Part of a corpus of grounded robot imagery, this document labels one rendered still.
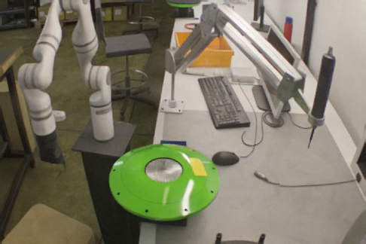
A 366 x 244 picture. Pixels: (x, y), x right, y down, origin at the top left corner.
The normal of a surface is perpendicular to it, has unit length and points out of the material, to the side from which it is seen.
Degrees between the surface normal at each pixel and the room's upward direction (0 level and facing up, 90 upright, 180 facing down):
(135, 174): 11
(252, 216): 0
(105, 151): 0
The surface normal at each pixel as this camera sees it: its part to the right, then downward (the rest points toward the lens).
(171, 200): 0.09, -0.59
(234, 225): 0.03, -0.84
